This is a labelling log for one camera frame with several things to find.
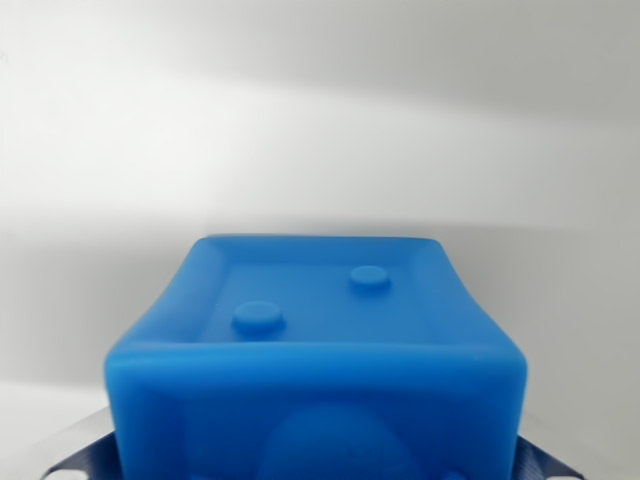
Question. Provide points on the blue plastic cube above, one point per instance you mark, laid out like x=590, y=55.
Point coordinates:
x=320, y=370

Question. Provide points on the gripper right finger with silver black pad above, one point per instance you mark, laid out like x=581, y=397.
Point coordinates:
x=545, y=460

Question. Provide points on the gripper left finger with silver black pad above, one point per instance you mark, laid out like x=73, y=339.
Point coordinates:
x=85, y=450

